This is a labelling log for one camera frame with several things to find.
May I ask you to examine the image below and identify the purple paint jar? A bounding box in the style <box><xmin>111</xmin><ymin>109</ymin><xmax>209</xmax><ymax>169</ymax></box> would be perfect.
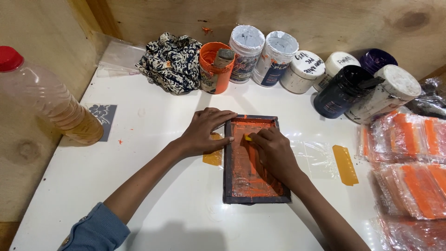
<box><xmin>358</xmin><ymin>48</ymin><xmax>399</xmax><ymax>76</ymax></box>

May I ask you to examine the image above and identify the black stirring stick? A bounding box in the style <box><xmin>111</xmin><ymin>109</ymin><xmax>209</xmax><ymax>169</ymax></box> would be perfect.
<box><xmin>357</xmin><ymin>76</ymin><xmax>386</xmax><ymax>91</ymax></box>

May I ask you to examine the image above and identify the black plastic bag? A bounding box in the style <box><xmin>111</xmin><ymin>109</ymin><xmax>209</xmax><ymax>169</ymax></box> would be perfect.
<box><xmin>405</xmin><ymin>75</ymin><xmax>446</xmax><ymax>120</ymax></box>

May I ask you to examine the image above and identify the blue sleeve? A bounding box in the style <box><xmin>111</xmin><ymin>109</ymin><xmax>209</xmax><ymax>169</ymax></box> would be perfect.
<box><xmin>57</xmin><ymin>202</ymin><xmax>131</xmax><ymax>251</ymax></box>

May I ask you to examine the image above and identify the orange paint jar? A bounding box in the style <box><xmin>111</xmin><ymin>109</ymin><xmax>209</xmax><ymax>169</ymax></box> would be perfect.
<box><xmin>198</xmin><ymin>42</ymin><xmax>236</xmax><ymax>95</ymax></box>

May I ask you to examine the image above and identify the crumpled clear plastic bag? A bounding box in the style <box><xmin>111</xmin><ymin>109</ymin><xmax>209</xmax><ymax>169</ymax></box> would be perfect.
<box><xmin>96</xmin><ymin>38</ymin><xmax>147</xmax><ymax>78</ymax></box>

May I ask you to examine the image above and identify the dark screen printing frame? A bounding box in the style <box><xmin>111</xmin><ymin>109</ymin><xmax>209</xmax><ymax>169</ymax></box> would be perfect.
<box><xmin>223</xmin><ymin>114</ymin><xmax>292</xmax><ymax>205</ymax></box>

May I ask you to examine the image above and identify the flat clear plastic bag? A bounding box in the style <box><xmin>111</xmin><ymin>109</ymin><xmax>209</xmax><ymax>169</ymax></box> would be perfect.
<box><xmin>289</xmin><ymin>139</ymin><xmax>341</xmax><ymax>180</ymax></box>

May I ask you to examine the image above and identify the stack of orange wrapped packets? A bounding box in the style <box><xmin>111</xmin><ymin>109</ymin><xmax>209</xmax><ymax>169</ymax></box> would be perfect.
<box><xmin>355</xmin><ymin>111</ymin><xmax>446</xmax><ymax>164</ymax></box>
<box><xmin>376</xmin><ymin>215</ymin><xmax>446</xmax><ymax>251</ymax></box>
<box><xmin>371</xmin><ymin>161</ymin><xmax>446</xmax><ymax>221</ymax></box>

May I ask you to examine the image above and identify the person's right hand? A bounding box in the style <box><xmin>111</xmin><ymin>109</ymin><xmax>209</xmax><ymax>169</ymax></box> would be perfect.
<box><xmin>248</xmin><ymin>127</ymin><xmax>304</xmax><ymax>182</ymax></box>

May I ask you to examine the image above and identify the open white paint jar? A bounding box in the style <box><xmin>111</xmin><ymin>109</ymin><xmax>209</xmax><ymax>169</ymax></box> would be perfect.
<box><xmin>229</xmin><ymin>25</ymin><xmax>266</xmax><ymax>84</ymax></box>
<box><xmin>251</xmin><ymin>31</ymin><xmax>299</xmax><ymax>87</ymax></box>

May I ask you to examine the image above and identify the black paint jar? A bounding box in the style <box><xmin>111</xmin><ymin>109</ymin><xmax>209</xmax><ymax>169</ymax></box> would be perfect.
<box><xmin>313</xmin><ymin>65</ymin><xmax>377</xmax><ymax>120</ymax></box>

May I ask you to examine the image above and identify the yellow plastic sheet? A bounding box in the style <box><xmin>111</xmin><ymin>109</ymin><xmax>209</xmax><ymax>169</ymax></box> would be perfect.
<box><xmin>202</xmin><ymin>132</ymin><xmax>224</xmax><ymax>167</ymax></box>

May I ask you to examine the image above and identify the person's left hand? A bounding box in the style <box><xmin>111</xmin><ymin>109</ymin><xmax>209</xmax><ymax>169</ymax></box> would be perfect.
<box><xmin>178</xmin><ymin>107</ymin><xmax>238</xmax><ymax>158</ymax></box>

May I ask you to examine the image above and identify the grey floral printed card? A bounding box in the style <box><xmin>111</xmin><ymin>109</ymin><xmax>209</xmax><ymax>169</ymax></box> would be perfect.
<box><xmin>85</xmin><ymin>103</ymin><xmax>118</xmax><ymax>142</ymax></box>

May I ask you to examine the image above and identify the stained white lidded jar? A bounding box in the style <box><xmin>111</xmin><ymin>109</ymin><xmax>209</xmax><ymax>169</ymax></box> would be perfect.
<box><xmin>344</xmin><ymin>64</ymin><xmax>422</xmax><ymax>125</ymax></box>

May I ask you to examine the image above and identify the plastic bottle with red cap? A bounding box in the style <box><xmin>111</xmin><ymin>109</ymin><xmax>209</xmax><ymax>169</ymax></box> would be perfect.
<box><xmin>0</xmin><ymin>46</ymin><xmax>105</xmax><ymax>145</ymax></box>

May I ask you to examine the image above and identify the long yellow plastic squeegee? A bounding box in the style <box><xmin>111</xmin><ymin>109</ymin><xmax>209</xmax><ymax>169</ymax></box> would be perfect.
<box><xmin>332</xmin><ymin>145</ymin><xmax>360</xmax><ymax>187</ymax></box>

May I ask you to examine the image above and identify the navy white patterned cloth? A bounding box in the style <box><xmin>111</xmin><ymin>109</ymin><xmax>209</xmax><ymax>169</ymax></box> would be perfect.
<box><xmin>135</xmin><ymin>32</ymin><xmax>203</xmax><ymax>95</ymax></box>

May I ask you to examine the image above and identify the wooden stirring stick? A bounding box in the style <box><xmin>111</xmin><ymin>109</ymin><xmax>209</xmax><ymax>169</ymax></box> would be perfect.
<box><xmin>213</xmin><ymin>48</ymin><xmax>235</xmax><ymax>69</ymax></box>

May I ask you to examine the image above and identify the white jar with handwritten lid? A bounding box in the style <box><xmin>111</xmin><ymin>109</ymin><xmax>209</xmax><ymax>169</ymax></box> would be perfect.
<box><xmin>279</xmin><ymin>50</ymin><xmax>326</xmax><ymax>95</ymax></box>
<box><xmin>312</xmin><ymin>51</ymin><xmax>361</xmax><ymax>92</ymax></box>

